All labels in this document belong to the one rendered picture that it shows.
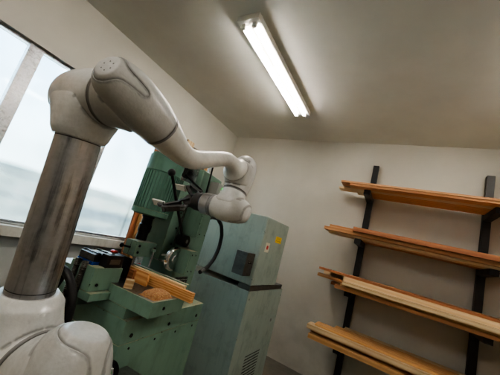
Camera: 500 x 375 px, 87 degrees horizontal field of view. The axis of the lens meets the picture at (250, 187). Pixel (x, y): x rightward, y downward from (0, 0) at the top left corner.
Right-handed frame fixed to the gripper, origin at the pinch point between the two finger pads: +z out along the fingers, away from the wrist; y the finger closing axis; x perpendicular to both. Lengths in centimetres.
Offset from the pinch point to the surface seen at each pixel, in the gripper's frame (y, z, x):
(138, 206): -5.7, 14.1, -6.7
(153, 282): -22.0, -2.3, -33.3
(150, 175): 5.6, 13.2, 4.3
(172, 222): 5.7, 7.2, -22.4
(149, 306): -35.2, -16.2, -24.8
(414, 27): 140, -88, 55
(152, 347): -37, -8, -57
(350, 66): 164, -51, 31
